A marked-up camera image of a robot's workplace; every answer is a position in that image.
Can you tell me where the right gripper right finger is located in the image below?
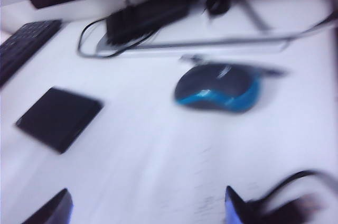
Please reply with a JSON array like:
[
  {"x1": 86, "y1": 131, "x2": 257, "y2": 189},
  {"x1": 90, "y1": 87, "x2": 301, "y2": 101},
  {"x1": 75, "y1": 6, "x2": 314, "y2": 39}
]
[{"x1": 224, "y1": 185, "x2": 253, "y2": 224}]

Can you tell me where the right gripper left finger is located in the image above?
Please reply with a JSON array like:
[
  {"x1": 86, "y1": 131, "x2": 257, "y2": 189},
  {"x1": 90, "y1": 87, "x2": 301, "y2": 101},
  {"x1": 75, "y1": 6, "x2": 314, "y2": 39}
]
[{"x1": 22, "y1": 188, "x2": 74, "y2": 224}]

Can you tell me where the black data cable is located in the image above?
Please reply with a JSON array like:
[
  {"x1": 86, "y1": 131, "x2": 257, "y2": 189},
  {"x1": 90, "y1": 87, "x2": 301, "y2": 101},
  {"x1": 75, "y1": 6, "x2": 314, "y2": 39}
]
[{"x1": 245, "y1": 170, "x2": 330, "y2": 224}]

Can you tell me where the black portable hard drive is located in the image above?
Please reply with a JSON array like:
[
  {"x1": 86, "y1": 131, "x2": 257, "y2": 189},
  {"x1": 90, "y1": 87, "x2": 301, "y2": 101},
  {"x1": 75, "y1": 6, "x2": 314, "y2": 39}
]
[{"x1": 14, "y1": 87, "x2": 104, "y2": 155}]

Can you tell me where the blue and black mouse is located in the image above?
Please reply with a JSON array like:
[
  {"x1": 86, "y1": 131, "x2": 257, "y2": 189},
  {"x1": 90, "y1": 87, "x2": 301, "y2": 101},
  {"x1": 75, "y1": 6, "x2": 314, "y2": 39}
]
[{"x1": 173, "y1": 62, "x2": 262, "y2": 115}]

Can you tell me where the black keyboard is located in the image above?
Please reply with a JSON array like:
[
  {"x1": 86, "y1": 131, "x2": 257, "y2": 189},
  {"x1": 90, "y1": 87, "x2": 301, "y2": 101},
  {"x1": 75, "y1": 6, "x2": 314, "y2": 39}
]
[{"x1": 0, "y1": 20, "x2": 63, "y2": 89}]

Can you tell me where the black power adapter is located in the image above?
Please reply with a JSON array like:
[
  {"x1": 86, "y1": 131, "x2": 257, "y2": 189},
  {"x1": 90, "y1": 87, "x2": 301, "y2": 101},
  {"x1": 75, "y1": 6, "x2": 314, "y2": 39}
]
[{"x1": 105, "y1": 0, "x2": 192, "y2": 48}]

